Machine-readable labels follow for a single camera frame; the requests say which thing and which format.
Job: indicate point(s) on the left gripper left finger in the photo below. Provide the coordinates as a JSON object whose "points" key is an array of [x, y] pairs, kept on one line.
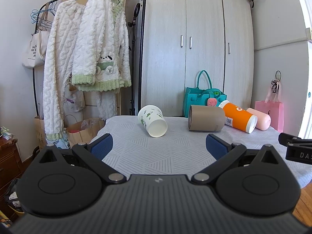
{"points": [[64, 182]]}

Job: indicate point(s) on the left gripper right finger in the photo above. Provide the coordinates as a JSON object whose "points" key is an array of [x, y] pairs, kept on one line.
{"points": [[251, 182]]}

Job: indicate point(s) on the white leaf-print paper cup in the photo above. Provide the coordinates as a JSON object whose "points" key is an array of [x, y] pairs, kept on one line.
{"points": [[152, 119]]}

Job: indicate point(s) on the pink cup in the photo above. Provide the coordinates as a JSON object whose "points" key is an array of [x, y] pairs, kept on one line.
{"points": [[264, 120]]}

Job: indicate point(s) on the orange paper cup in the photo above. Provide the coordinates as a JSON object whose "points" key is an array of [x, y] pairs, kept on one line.
{"points": [[238, 118]]}

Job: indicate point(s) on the brown paper cup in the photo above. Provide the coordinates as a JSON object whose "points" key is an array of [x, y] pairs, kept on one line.
{"points": [[206, 118]]}

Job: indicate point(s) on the pink paper gift bag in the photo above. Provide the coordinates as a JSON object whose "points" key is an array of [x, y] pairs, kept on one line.
{"points": [[273, 106]]}

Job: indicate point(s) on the brown paper shopping bag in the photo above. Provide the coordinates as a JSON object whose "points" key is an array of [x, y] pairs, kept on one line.
{"points": [[84, 131]]}

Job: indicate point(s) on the dark wooden side cabinet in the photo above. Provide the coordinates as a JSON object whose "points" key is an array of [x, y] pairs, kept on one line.
{"points": [[10, 163]]}

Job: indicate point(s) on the white patterned tablecloth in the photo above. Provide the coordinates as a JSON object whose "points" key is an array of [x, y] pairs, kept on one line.
{"points": [[180, 151]]}

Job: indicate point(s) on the teal felt handbag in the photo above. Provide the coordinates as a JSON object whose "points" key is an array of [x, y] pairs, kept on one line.
{"points": [[200, 97]]}

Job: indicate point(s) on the white fleece pajama top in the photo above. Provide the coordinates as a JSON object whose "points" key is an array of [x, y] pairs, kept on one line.
{"points": [[101, 53]]}

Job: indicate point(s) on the white canvas tote bag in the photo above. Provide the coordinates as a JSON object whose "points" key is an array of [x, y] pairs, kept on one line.
{"points": [[35, 51]]}

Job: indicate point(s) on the white fleece robe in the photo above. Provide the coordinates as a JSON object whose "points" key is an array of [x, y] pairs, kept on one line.
{"points": [[58, 65]]}

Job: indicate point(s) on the grey wooden wardrobe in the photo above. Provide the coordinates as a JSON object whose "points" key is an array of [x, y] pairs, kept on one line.
{"points": [[196, 43]]}

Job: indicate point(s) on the black clothes rack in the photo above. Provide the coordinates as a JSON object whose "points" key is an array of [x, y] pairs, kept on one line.
{"points": [[139, 73]]}

